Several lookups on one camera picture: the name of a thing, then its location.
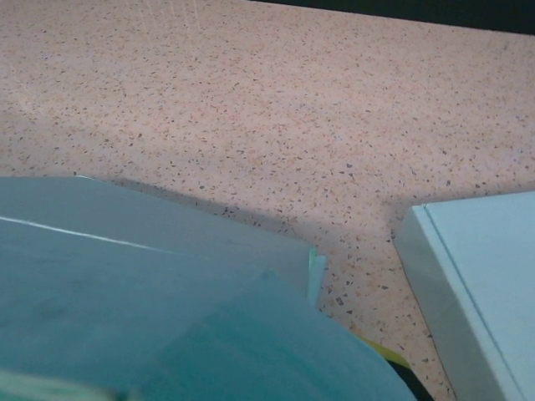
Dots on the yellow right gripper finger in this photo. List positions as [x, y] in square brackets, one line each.
[407, 380]

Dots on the light teal paper box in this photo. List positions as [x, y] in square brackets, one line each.
[493, 271]
[146, 292]

